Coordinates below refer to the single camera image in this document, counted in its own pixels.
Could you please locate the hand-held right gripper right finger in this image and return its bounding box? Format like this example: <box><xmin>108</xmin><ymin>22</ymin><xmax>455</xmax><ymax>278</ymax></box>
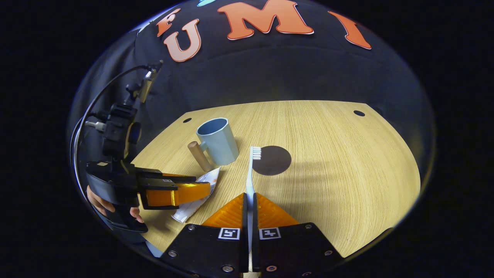
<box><xmin>252</xmin><ymin>192</ymin><xmax>345</xmax><ymax>278</ymax></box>

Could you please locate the blue cup with wooden handle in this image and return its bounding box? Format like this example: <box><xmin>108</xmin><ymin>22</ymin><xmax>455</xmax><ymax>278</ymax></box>
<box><xmin>188</xmin><ymin>117</ymin><xmax>240</xmax><ymax>172</ymax></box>

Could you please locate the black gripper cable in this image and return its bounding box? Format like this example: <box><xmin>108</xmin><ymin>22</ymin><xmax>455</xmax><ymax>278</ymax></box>
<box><xmin>69</xmin><ymin>65</ymin><xmax>151</xmax><ymax>201</ymax></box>

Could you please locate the white toothbrush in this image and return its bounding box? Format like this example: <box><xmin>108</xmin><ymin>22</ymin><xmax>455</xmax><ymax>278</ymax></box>
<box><xmin>245</xmin><ymin>146</ymin><xmax>263</xmax><ymax>271</ymax></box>

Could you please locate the dark round coaster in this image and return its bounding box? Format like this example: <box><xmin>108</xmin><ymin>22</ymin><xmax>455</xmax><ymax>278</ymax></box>
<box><xmin>252</xmin><ymin>146</ymin><xmax>292</xmax><ymax>176</ymax></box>

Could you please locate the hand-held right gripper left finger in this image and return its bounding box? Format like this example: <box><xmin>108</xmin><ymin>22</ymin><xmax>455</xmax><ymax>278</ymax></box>
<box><xmin>160</xmin><ymin>192</ymin><xmax>249</xmax><ymax>278</ymax></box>

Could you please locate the white toothpaste tube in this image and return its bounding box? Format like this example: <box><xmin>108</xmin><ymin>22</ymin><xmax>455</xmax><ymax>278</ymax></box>
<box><xmin>171</xmin><ymin>167</ymin><xmax>221</xmax><ymax>224</ymax></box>

